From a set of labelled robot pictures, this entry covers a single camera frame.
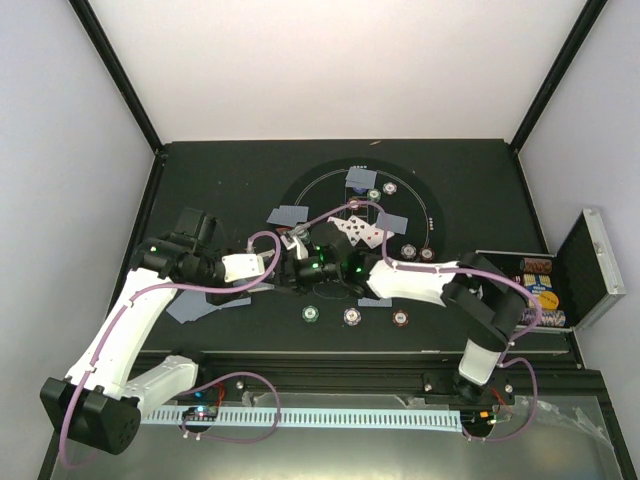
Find green chip stack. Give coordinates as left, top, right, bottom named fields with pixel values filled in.
left=301, top=305, right=319, bottom=323

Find blue white chip stack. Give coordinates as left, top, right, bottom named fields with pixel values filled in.
left=343, top=308, right=361, bottom=326

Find face-up red card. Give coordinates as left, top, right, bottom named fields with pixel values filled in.
left=360, top=224, right=384, bottom=249

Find green chips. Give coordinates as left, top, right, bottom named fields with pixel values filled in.
left=367, top=189, right=382, bottom=203

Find orange black chip stack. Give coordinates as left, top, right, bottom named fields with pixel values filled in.
left=392, top=310, right=409, bottom=327

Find blue chips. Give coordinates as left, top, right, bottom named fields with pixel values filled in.
left=400, top=244, right=417, bottom=260
left=382, top=182, right=398, bottom=195

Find face-up spades card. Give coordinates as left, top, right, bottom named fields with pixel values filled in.
left=345, top=215, right=370, bottom=246

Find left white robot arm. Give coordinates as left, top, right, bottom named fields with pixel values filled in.
left=40, top=208, right=281, bottom=456

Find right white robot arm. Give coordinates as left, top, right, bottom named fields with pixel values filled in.
left=276, top=222, right=532, bottom=404

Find round black poker mat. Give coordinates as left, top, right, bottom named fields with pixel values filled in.
left=275, top=157, right=446, bottom=303

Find loose cards on table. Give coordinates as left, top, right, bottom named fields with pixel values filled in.
left=166, top=291, right=251, bottom=324

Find left circuit board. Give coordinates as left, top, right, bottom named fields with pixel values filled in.
left=182, top=406, right=219, bottom=423

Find circuit board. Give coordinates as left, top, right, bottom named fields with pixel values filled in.
left=182, top=406, right=219, bottom=423
left=462, top=410, right=512, bottom=425

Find right circuit board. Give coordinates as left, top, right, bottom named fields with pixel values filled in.
left=462, top=410, right=512, bottom=425

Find brown chip row in case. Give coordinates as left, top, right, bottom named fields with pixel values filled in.
left=519, top=257, right=553, bottom=275

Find boxed card deck in case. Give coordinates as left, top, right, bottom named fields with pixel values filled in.
left=522, top=273, right=552, bottom=295

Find yellow round button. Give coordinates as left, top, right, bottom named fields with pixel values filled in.
left=537, top=291, right=560, bottom=310

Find aluminium poker case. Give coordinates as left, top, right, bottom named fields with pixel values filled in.
left=479, top=208, right=627, bottom=330

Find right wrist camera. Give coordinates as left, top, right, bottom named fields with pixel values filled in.
left=280, top=227, right=309, bottom=260

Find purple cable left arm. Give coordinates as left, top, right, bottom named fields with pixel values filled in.
left=58, top=232, right=289, bottom=469

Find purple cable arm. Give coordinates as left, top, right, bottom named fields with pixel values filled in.
left=58, top=232, right=289, bottom=469
left=299, top=198, right=544, bottom=445

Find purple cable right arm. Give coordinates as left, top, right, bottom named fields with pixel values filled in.
left=299, top=198, right=544, bottom=445

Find white slotted cable duct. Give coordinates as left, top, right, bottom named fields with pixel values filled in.
left=142, top=405, right=462, bottom=433

